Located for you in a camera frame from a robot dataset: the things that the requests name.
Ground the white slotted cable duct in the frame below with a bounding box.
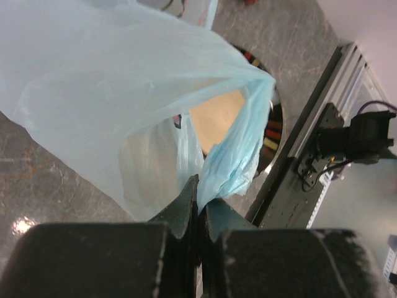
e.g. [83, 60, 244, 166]
[306, 171, 334, 229]

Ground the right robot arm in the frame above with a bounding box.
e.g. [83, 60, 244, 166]
[297, 101, 396, 192]

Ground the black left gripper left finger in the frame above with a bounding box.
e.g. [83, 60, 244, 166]
[1, 175, 199, 297]

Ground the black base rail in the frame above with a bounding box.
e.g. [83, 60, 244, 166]
[246, 43, 363, 228]

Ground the dark rimmed beige plate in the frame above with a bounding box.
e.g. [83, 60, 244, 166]
[189, 43, 286, 174]

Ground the light blue plastic bag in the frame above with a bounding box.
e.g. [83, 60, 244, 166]
[1, 1, 275, 221]

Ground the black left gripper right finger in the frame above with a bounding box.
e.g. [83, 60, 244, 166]
[203, 199, 385, 297]

